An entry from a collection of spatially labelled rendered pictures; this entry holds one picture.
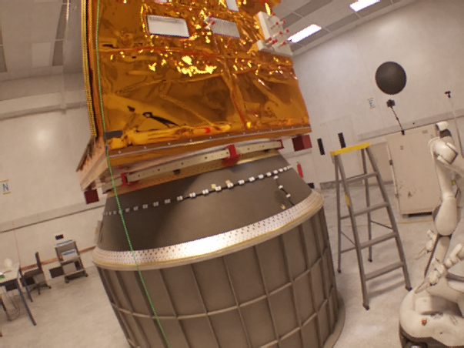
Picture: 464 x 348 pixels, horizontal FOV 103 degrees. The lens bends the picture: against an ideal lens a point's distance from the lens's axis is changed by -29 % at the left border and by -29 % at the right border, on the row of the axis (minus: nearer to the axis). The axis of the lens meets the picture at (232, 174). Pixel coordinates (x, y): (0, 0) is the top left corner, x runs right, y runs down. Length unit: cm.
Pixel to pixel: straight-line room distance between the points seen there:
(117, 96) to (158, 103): 25
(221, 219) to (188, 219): 20
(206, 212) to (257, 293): 59
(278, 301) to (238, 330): 31
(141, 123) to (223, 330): 133
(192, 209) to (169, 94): 71
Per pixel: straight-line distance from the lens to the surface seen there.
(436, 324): 190
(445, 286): 191
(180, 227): 154
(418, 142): 461
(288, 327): 187
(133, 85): 154
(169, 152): 154
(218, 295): 157
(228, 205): 156
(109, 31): 172
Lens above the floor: 158
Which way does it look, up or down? 1 degrees down
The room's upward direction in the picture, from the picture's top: 14 degrees counter-clockwise
